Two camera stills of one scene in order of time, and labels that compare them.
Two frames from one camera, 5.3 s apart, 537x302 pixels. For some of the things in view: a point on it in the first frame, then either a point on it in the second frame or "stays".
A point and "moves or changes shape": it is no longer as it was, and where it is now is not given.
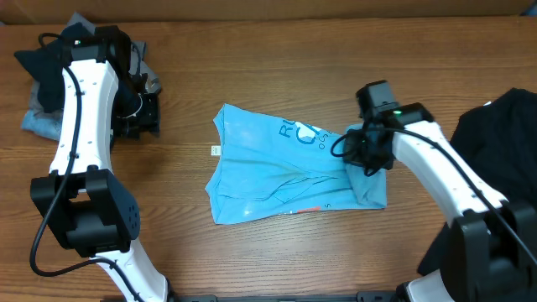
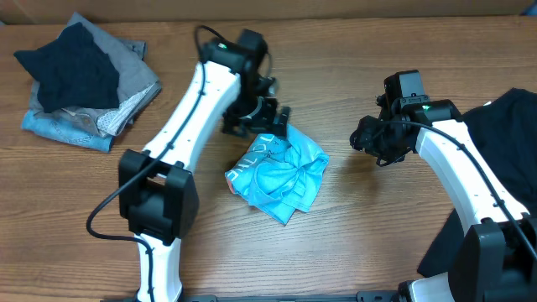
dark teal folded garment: x=46 y=65 stays
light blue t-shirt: x=268 y=167 moves or changes shape
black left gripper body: x=133 y=113 to x=250 y=111
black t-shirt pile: x=497 y=141 stays
